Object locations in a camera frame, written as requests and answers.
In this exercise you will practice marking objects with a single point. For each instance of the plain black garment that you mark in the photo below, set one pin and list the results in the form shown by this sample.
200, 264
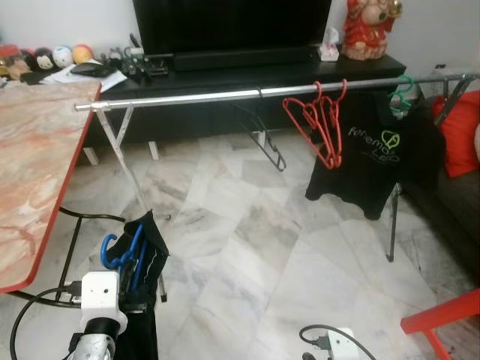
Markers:
154, 247

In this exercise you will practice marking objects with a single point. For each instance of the blue plastic hanger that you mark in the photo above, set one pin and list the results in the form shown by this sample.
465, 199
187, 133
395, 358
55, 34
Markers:
135, 244

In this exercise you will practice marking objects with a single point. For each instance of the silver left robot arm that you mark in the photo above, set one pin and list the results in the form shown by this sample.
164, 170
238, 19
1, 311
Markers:
94, 349

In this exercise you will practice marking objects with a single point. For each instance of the green plastic hanger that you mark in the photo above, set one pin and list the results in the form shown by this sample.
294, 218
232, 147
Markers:
399, 95

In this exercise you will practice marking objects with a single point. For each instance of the red plastic stool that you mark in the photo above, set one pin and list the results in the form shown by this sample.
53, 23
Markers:
450, 311

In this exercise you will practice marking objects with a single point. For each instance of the black TV console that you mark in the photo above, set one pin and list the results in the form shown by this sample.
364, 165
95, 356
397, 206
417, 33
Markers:
187, 120

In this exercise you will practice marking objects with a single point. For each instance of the flat black pouch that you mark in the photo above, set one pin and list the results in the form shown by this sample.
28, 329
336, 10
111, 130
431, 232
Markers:
90, 69

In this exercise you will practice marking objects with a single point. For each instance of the white paper sheets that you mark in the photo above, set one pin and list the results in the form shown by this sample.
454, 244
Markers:
60, 76

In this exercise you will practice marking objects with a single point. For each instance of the black polo shirt with logo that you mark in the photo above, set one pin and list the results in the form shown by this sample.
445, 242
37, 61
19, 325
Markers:
375, 172

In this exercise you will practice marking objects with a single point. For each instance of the white green cup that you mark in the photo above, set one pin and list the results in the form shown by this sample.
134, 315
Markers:
133, 52

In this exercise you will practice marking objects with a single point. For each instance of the orange round plush toy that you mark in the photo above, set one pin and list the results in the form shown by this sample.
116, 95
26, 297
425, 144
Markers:
82, 52

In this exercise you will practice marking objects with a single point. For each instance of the white round plush toy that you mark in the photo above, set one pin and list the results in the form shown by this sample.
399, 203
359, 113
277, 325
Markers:
62, 55

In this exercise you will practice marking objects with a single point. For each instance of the black round plush toy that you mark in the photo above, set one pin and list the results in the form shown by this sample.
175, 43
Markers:
43, 58

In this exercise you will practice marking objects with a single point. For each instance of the black soundbar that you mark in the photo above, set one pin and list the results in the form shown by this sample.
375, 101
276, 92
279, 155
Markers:
240, 58

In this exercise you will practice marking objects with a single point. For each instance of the red capped brown toy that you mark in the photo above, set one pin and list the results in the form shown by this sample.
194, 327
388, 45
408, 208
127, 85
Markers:
9, 64

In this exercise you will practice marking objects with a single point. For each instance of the black flat television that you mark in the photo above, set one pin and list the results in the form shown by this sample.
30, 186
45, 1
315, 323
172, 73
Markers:
225, 22

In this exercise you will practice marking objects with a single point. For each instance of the small white pink ornament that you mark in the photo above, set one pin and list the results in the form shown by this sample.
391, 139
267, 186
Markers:
328, 51

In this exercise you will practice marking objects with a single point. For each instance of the red gold figurine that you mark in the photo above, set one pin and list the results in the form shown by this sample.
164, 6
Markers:
367, 34

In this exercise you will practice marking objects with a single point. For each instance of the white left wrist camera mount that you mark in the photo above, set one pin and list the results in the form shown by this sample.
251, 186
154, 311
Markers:
101, 289

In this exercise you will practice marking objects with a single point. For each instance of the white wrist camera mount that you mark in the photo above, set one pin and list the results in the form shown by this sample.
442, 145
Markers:
101, 289
343, 346

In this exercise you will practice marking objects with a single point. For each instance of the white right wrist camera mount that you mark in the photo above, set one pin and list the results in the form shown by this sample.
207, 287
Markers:
343, 346

